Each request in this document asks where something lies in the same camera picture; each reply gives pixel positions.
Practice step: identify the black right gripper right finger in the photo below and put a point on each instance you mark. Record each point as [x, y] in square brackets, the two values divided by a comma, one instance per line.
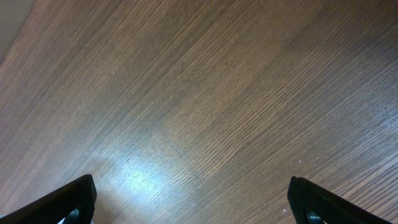
[311, 203]

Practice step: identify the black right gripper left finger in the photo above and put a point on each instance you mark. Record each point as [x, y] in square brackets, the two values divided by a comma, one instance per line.
[72, 203]

